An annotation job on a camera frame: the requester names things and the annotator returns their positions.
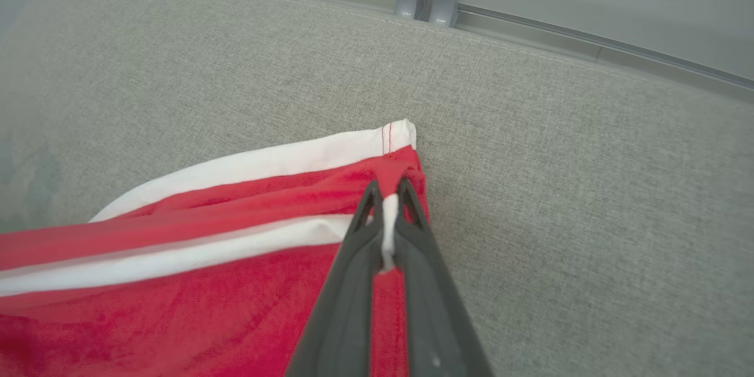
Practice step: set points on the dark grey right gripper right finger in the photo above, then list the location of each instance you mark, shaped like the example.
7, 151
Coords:
436, 318

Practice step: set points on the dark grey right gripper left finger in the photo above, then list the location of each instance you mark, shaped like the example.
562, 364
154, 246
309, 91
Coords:
347, 306

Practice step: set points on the red shorts with white trim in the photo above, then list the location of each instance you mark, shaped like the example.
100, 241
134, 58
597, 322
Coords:
177, 318

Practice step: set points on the grey fabric sofa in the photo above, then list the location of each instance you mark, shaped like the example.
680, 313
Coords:
559, 188

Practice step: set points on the grey wall base rail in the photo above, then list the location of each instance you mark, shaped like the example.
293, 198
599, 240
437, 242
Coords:
589, 41

